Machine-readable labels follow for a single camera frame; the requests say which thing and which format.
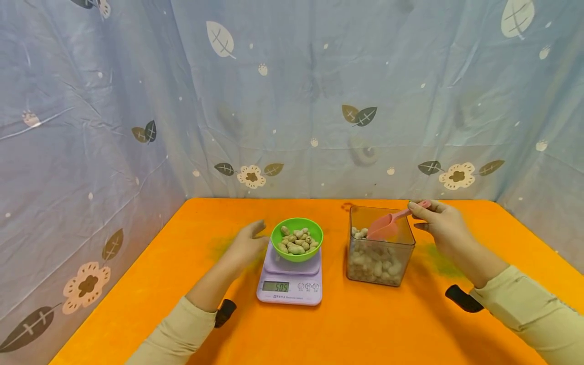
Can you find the person's right hand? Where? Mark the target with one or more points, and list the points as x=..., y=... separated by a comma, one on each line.
x=449, y=228

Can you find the person's left hand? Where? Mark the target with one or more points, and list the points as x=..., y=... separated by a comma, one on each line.
x=246, y=247

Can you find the person's right fingers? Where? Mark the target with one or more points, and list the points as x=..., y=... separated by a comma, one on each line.
x=423, y=226

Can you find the person's left fingers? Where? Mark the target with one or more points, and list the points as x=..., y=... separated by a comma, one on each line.
x=258, y=226

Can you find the person's right index finger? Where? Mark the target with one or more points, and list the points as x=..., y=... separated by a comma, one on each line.
x=439, y=205

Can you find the person's right thumb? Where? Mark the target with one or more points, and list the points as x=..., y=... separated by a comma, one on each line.
x=422, y=213

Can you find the pink plastic scoop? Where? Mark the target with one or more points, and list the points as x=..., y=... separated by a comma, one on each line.
x=385, y=227

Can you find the person's right forearm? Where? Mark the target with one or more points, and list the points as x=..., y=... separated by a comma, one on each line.
x=515, y=304

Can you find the person's left forearm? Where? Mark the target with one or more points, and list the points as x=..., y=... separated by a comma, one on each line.
x=191, y=314

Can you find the pile of peanuts in bowl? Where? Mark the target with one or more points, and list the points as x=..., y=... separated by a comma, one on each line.
x=297, y=241

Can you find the green plastic bowl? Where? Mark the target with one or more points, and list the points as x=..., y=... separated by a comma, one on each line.
x=297, y=246

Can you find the clear square plastic container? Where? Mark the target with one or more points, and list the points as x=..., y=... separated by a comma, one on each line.
x=379, y=248

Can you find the heap of peanuts in container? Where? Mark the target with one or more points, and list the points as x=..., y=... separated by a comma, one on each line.
x=376, y=261

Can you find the lilac kitchen scale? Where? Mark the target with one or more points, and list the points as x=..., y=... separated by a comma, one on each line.
x=290, y=284

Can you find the black wrist band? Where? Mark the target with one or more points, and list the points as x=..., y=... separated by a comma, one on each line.
x=463, y=298
x=225, y=312

